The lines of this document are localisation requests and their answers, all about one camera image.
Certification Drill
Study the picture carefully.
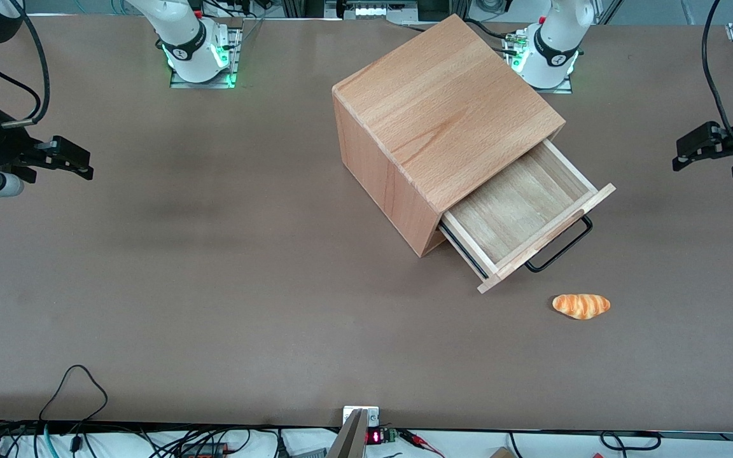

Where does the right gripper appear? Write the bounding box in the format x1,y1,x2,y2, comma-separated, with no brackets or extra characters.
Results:
0,105,94,184

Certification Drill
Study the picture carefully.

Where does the wooden drawer with black handle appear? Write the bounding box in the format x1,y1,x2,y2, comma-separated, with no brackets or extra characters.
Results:
439,139,617,295

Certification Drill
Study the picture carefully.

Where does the wooden drawer cabinet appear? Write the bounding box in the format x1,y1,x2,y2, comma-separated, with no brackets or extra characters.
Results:
332,14,566,258

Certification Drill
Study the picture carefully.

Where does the orange croissant bread toy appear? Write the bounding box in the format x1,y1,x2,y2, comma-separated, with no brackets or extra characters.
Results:
552,293,611,320

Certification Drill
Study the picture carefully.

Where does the lit white device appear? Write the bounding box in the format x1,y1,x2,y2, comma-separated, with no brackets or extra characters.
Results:
343,0,419,20

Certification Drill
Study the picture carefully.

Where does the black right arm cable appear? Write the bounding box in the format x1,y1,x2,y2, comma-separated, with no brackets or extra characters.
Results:
0,0,51,125

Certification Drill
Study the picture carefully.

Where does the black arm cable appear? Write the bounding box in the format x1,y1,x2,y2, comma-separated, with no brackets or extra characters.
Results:
701,0,733,148
0,0,51,125

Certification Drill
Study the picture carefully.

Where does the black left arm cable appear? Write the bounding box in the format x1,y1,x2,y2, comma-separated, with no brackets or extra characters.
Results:
701,0,733,148

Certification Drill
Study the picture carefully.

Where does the black looped thin cable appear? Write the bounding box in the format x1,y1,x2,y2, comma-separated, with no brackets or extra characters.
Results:
38,364,109,424

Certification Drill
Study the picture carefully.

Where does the black cable loop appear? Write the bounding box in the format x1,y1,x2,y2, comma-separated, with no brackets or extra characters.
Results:
600,431,662,453

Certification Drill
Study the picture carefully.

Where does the grey camera stand bar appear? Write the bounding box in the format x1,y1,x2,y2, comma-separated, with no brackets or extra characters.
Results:
326,409,369,458

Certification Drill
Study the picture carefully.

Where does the small metal bracket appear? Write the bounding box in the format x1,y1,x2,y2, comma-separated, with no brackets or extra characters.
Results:
343,406,380,427

